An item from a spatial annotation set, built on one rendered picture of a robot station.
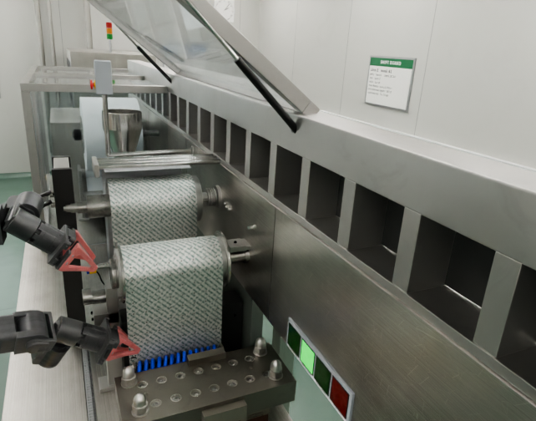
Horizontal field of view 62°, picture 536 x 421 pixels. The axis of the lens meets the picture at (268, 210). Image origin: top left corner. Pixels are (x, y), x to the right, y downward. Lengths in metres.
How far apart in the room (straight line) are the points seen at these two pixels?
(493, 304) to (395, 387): 0.24
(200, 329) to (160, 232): 0.30
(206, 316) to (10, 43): 5.64
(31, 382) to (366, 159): 1.08
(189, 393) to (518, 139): 2.83
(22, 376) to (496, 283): 1.22
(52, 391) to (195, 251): 0.54
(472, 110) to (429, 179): 3.07
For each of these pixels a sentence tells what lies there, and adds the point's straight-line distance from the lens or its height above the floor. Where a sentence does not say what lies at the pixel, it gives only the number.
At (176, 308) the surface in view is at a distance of 1.15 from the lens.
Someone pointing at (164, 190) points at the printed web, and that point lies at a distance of 1.28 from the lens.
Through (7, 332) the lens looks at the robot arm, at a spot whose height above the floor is 1.21.
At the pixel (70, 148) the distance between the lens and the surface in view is 2.03.
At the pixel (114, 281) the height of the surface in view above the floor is 1.25.
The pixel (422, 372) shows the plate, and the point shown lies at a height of 1.37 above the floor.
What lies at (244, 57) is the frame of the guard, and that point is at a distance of 0.87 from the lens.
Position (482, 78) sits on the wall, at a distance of 3.65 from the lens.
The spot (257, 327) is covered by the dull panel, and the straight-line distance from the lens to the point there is 1.29.
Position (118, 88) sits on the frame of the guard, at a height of 1.59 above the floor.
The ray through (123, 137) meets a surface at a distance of 1.71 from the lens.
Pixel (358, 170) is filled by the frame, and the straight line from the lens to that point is 0.73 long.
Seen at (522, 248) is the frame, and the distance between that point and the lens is 0.54.
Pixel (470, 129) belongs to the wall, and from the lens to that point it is 3.68.
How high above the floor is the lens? 1.77
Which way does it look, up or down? 20 degrees down
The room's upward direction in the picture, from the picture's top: 4 degrees clockwise
